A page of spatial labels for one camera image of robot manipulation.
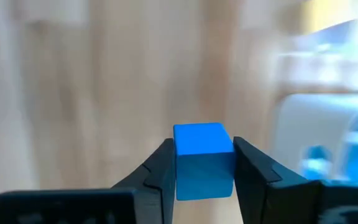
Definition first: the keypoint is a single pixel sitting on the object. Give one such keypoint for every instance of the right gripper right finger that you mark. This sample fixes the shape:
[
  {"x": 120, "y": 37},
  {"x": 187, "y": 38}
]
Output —
[{"x": 275, "y": 199}]

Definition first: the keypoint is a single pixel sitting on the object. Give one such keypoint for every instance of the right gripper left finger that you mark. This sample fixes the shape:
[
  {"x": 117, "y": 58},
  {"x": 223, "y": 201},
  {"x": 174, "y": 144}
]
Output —
[{"x": 120, "y": 205}]

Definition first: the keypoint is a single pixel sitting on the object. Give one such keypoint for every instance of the blue cube block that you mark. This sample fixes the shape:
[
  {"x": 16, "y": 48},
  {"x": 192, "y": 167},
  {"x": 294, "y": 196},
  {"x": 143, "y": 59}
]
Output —
[{"x": 204, "y": 155}]

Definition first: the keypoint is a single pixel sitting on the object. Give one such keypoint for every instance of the white plastic bin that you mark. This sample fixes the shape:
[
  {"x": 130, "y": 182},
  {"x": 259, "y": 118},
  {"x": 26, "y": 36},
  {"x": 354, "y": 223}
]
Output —
[{"x": 291, "y": 124}]

